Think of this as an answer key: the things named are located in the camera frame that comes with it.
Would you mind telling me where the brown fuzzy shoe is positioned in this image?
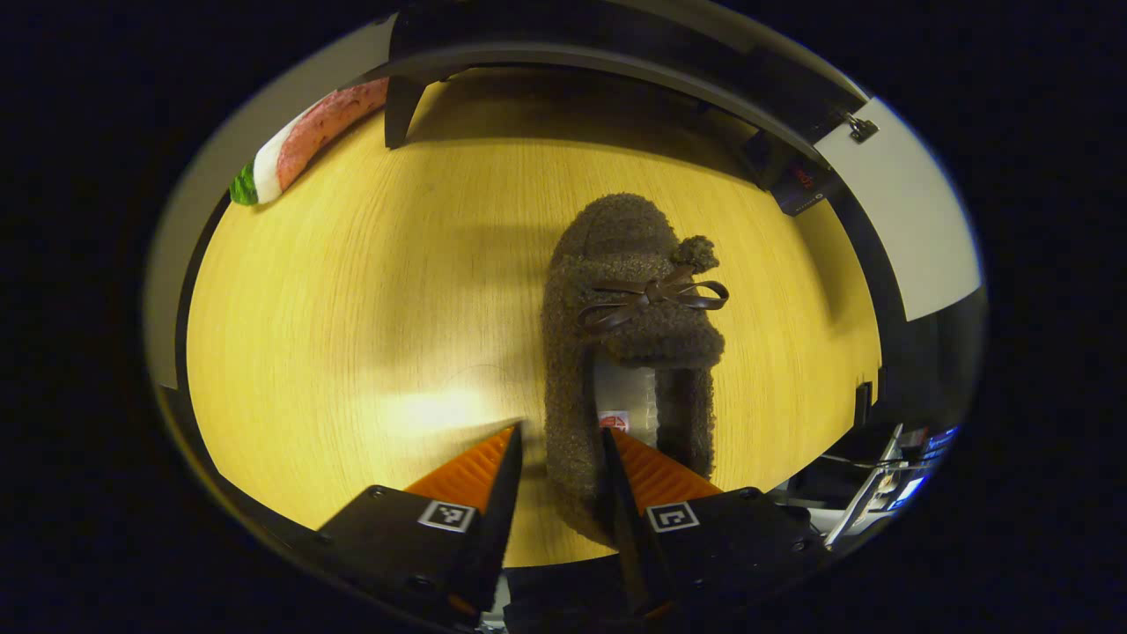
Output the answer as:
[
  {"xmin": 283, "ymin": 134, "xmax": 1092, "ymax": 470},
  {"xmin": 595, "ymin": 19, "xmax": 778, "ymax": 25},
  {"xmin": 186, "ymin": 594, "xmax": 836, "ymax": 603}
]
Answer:
[{"xmin": 541, "ymin": 194, "xmax": 730, "ymax": 549}]

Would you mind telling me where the watermelon pattern plush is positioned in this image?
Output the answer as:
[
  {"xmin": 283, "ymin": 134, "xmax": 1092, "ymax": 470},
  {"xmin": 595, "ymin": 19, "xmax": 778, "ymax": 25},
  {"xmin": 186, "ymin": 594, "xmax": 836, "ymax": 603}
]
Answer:
[{"xmin": 231, "ymin": 77, "xmax": 390, "ymax": 207}]

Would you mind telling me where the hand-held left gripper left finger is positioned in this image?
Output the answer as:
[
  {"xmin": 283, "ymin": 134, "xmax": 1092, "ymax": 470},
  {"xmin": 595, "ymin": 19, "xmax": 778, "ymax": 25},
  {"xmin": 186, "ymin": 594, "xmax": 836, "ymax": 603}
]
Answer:
[{"xmin": 315, "ymin": 423, "xmax": 526, "ymax": 631}]

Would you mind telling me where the white grey shoe cabinet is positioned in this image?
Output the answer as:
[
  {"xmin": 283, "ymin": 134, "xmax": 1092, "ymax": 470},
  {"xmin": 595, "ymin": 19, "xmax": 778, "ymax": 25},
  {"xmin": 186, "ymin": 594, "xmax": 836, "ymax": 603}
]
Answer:
[{"xmin": 379, "ymin": 0, "xmax": 874, "ymax": 217}]

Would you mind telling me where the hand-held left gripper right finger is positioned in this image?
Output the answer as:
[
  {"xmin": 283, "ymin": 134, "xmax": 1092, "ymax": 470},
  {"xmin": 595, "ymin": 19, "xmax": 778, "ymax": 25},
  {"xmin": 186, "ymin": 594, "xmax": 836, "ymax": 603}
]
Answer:
[{"xmin": 601, "ymin": 427, "xmax": 830, "ymax": 623}]

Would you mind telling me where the dark equipment with blue lights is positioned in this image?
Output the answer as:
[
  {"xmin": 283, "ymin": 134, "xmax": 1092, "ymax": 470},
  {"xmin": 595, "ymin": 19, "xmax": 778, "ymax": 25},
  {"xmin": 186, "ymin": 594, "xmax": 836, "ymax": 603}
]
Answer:
[{"xmin": 792, "ymin": 421, "xmax": 962, "ymax": 551}]

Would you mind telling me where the black backdrop cloth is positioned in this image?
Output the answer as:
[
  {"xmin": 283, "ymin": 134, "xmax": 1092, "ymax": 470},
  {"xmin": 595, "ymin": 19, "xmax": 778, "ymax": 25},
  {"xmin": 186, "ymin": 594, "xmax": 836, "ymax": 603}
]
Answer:
[{"xmin": 879, "ymin": 286, "xmax": 989, "ymax": 425}]

